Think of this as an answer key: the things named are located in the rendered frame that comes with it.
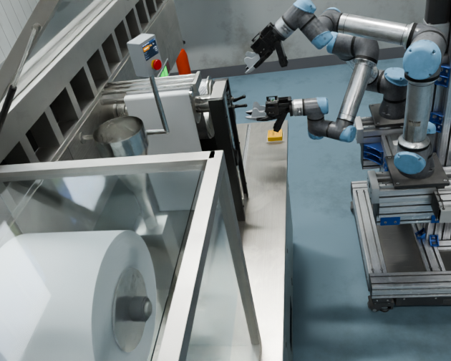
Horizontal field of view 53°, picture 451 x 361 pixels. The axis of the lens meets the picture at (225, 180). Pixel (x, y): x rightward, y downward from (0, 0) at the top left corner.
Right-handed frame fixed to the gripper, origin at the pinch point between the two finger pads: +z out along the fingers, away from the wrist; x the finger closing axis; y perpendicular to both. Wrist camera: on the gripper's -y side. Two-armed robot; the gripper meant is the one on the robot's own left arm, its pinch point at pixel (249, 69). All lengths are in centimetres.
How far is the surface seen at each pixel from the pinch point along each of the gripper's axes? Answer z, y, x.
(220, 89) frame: -2.4, 11.6, 36.1
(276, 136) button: 20.9, -36.0, -12.3
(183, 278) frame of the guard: -20, 18, 131
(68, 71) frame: 21, 53, 48
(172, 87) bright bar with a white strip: 10.4, 23.7, 33.0
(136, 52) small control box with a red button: -6, 41, 59
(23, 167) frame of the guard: 14, 46, 99
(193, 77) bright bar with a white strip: 4.5, 19.6, 28.7
